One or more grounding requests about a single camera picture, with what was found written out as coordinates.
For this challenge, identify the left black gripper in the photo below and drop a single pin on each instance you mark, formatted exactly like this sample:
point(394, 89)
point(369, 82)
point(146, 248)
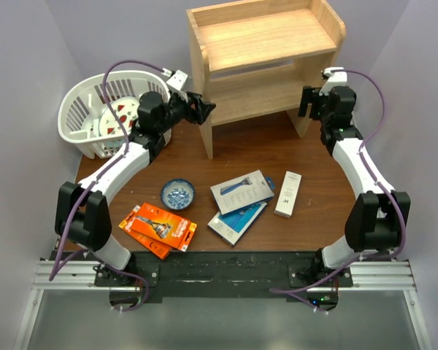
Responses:
point(201, 109)

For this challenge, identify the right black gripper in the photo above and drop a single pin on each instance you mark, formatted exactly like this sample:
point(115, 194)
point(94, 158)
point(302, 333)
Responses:
point(307, 98)

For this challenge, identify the wooden two-tier shelf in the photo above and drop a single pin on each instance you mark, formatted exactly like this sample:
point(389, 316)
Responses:
point(253, 58)

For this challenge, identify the white slim razor box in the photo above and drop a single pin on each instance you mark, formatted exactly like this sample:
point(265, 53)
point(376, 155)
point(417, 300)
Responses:
point(288, 194)

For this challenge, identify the blue razor box grey back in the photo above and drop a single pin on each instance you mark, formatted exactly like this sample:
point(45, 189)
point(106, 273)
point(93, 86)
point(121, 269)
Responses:
point(241, 192)

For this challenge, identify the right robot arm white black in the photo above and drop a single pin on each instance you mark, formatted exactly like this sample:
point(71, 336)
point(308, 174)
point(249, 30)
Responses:
point(376, 226)

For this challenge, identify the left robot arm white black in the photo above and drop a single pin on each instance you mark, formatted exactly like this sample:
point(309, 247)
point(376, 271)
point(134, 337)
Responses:
point(82, 213)

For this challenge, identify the white plate with card suits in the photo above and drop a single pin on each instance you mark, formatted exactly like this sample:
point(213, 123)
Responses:
point(126, 111)

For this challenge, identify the blue patterned small bowl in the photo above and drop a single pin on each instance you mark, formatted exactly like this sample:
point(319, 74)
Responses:
point(177, 194)

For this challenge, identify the white plastic dish basket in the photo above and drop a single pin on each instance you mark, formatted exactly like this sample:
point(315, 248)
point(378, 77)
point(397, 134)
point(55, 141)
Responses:
point(83, 105)

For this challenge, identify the top orange razor package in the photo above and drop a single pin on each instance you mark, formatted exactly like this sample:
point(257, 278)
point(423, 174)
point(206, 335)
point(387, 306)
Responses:
point(161, 226)

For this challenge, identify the orange razor package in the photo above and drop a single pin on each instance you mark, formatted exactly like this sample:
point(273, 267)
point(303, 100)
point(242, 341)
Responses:
point(161, 226)
point(159, 249)

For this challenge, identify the bottom orange razor package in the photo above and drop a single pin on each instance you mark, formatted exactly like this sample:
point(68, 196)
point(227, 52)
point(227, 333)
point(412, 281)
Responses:
point(159, 249)

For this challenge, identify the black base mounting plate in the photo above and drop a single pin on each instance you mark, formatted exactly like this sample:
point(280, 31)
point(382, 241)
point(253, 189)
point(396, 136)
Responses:
point(220, 275)

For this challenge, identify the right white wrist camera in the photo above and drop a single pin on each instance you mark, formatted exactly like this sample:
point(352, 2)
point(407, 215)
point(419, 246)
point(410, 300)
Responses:
point(334, 77)

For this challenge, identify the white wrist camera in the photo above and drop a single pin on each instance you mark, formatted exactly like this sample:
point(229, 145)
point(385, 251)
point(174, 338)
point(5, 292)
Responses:
point(334, 77)
point(176, 81)

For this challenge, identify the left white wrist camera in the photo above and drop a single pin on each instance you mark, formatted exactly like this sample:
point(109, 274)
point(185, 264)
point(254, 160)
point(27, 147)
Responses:
point(176, 81)

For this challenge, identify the aluminium rail frame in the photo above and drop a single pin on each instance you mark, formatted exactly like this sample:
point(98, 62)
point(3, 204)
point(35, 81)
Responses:
point(75, 314)

